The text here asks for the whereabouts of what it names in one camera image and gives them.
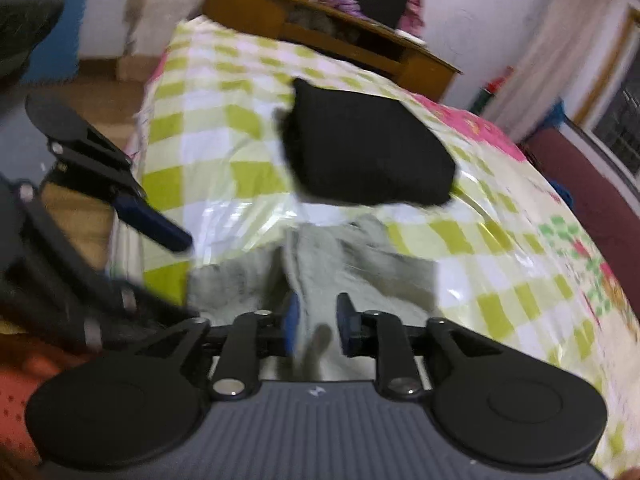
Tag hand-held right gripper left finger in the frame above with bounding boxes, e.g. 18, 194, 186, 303
127, 292, 302, 403

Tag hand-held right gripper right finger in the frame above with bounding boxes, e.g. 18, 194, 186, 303
336, 292, 506, 400

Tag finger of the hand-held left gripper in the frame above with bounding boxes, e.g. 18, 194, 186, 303
47, 127, 195, 255
0, 172, 201, 351

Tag grey-green pants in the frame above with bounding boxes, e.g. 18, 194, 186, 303
187, 215, 441, 386

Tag blue board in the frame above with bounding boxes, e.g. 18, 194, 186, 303
22, 0, 91, 86

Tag cardboard box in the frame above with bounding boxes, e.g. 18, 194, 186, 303
115, 55, 166, 83

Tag dark blurry object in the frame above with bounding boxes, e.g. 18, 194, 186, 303
0, 0, 66, 78

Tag red dotted cloth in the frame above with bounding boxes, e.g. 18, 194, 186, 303
0, 325, 76, 466

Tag black folded cloth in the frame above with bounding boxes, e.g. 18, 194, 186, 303
275, 77, 463, 207

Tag wooden desk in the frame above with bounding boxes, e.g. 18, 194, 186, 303
202, 0, 463, 103

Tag dark red sofa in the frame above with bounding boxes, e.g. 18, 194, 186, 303
520, 125, 640, 281

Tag red object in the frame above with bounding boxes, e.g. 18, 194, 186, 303
480, 65, 516, 111

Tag bright blue cloth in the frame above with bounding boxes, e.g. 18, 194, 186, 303
542, 100, 566, 133

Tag barred window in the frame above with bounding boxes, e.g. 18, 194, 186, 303
570, 5, 640, 181

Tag beige curtain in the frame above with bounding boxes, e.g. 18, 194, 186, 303
485, 0, 631, 141

